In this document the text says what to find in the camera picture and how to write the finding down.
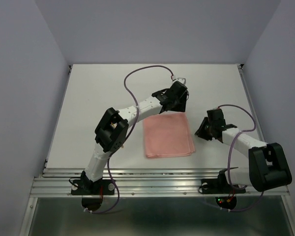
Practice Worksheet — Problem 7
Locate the pink satin napkin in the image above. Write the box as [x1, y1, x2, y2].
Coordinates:
[143, 113, 195, 159]

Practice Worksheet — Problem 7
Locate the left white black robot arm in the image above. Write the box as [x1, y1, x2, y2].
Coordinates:
[78, 81, 189, 194]

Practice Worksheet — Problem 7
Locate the gold fork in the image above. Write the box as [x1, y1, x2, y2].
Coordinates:
[110, 122, 118, 129]

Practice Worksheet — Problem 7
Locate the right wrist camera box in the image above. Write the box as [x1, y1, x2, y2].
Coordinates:
[207, 108, 226, 126]

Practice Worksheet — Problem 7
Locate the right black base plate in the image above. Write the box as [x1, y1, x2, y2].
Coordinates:
[198, 178, 246, 195]

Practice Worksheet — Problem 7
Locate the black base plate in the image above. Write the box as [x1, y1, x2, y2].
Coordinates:
[198, 178, 246, 195]
[69, 178, 115, 196]

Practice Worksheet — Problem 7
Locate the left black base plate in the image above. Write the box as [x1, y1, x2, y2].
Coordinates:
[69, 178, 115, 196]

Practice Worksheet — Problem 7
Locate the aluminium frame rail front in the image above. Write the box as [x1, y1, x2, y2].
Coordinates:
[29, 168, 291, 198]

